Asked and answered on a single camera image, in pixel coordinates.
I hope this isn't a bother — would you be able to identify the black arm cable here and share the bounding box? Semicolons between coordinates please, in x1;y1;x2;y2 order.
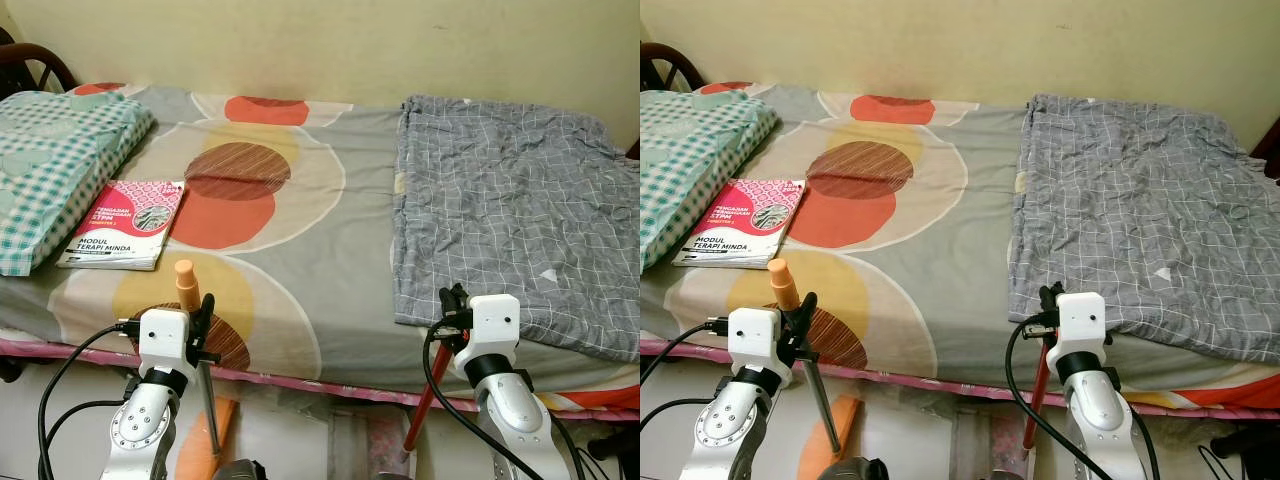
37;319;143;480
640;318;732;387
421;322;586;480
1004;318;1161;480

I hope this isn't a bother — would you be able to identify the red stick handle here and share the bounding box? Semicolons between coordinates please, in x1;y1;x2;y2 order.
1021;340;1053;453
402;342;453;453

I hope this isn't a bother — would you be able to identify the grey checked blanket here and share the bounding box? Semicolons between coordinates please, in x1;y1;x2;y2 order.
393;95;641;363
1008;94;1280;363

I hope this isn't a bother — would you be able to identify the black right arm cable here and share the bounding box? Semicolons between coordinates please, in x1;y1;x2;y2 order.
1004;318;1161;480
421;322;586;480

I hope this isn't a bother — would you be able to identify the red and white book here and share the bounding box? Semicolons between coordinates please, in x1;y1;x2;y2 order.
671;178;807;269
56;180;187;272

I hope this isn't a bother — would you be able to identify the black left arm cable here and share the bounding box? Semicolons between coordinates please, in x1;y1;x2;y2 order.
37;319;143;480
640;318;732;387

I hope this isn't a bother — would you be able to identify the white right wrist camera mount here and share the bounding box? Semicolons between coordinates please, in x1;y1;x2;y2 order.
463;294;522;358
1057;292;1107;357

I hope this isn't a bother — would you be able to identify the orange broom with metal stick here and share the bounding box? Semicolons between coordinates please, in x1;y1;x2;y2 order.
173;258;243;480
767;256;867;467

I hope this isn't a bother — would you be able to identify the dark wooden chair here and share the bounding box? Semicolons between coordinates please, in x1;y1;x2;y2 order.
0;28;79;97
640;42;707;94

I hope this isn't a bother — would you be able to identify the green checked pillow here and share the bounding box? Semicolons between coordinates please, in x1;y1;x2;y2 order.
0;90;157;277
640;88;782;272

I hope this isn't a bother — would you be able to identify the bed with circle-patterned sheet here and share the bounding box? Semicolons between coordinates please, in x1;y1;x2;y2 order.
640;82;1280;411
0;83;641;416

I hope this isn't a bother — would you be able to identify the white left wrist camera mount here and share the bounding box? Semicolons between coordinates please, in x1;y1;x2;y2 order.
137;307;194;374
727;306;784;367

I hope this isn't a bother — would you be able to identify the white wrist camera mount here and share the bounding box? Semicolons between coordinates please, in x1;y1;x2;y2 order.
1057;292;1107;357
727;306;784;367
463;294;522;358
137;307;194;374

